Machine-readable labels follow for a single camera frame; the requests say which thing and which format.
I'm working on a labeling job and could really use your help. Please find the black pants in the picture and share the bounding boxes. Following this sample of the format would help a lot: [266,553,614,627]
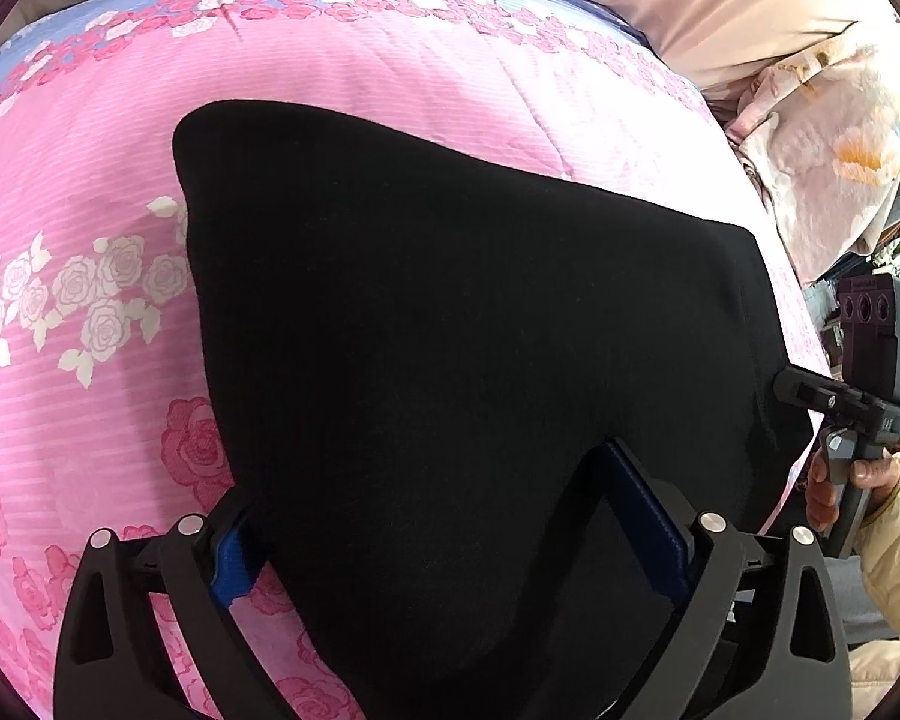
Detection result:
[172,100,824,720]

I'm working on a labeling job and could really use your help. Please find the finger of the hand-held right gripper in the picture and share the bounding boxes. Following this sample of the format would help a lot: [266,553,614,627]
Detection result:
[774,366,869,422]

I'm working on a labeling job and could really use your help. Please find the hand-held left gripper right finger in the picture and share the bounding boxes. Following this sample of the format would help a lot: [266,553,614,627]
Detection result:
[596,439,854,720]

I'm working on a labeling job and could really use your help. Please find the pale floral quilt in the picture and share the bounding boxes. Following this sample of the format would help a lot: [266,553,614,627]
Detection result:
[724,37,900,287]

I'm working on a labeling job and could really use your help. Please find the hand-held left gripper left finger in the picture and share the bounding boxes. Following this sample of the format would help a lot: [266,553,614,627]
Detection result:
[55,491,305,720]

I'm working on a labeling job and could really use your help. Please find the pink floral blanket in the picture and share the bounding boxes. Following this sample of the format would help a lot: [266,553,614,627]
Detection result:
[0,0,831,720]

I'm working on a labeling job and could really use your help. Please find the person's grey trouser leg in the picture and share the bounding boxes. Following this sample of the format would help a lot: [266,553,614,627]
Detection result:
[821,551,900,647]

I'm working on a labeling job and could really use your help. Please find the person's right hand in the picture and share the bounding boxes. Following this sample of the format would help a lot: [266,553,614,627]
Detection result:
[805,452,900,535]

